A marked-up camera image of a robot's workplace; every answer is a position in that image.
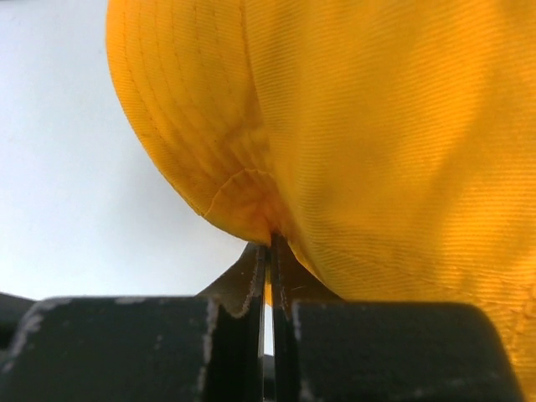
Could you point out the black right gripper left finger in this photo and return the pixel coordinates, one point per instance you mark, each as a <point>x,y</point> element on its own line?
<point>207,347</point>

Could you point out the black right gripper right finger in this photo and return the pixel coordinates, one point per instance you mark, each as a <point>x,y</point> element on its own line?
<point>328,349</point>

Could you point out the yellow bucket hat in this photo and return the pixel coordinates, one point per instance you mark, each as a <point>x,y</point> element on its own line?
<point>391,143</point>

